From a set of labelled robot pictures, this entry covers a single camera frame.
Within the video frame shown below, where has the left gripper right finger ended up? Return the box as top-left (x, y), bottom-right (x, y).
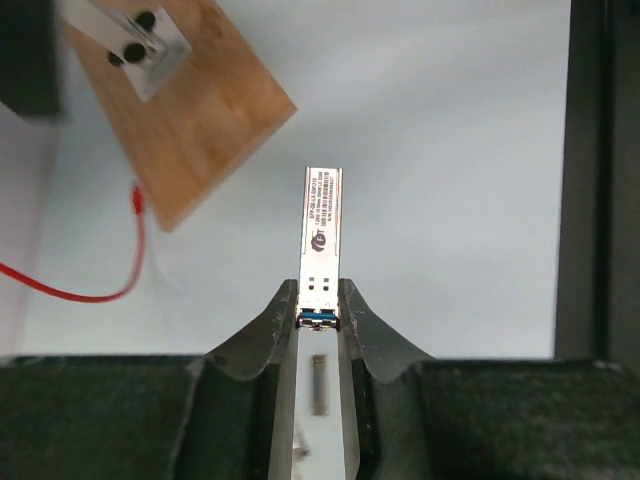
top-left (338, 279), bottom-right (639, 479)

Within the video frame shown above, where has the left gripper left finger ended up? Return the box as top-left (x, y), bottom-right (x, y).
top-left (1, 280), bottom-right (297, 479)

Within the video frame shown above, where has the silver SFP module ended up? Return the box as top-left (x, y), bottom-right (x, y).
top-left (311, 354), bottom-right (328, 417)
top-left (296, 167), bottom-right (343, 331)

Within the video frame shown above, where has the blue black network switch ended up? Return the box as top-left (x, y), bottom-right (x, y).
top-left (1, 0), bottom-right (62, 118)

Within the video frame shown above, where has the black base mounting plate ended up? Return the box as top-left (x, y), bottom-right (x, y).
top-left (554, 1), bottom-right (639, 370)

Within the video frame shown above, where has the wooden base board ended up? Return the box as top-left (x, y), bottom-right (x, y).
top-left (65, 0), bottom-right (297, 231)

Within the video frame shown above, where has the red ethernet cable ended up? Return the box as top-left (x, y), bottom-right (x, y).
top-left (0, 183), bottom-right (149, 304)

